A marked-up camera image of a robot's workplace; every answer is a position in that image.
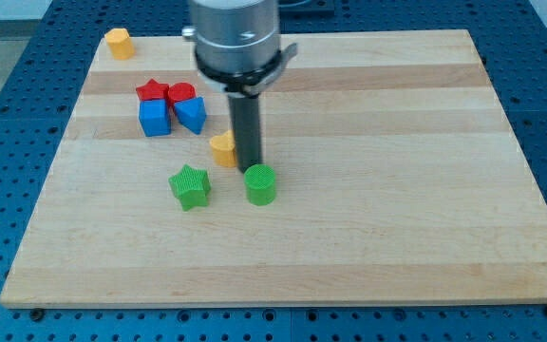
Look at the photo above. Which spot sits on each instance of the yellow hexagon block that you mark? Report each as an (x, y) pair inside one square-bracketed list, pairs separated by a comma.
[(119, 43)]

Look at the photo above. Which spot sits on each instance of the blue cube block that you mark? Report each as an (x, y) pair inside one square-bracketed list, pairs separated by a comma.
[(154, 118)]

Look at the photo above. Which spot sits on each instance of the wooden board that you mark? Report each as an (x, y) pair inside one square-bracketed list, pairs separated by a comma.
[(399, 181)]

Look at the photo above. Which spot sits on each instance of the blue triangle block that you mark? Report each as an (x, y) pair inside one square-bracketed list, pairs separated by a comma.
[(191, 114)]

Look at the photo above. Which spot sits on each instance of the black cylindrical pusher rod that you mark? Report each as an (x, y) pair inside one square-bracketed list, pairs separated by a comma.
[(246, 128)]

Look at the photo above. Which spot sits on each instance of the green cylinder block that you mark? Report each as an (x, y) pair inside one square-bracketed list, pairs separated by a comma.
[(260, 184)]

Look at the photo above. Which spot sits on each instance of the yellow heart block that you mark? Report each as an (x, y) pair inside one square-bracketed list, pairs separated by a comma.
[(223, 149)]

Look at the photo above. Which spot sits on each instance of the red star block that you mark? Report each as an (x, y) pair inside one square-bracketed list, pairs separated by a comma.
[(152, 90)]

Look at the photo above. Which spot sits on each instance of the green star block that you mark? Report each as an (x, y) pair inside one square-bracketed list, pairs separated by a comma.
[(191, 187)]

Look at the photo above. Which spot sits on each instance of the red cylinder block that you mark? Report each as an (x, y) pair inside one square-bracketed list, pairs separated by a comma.
[(179, 92)]

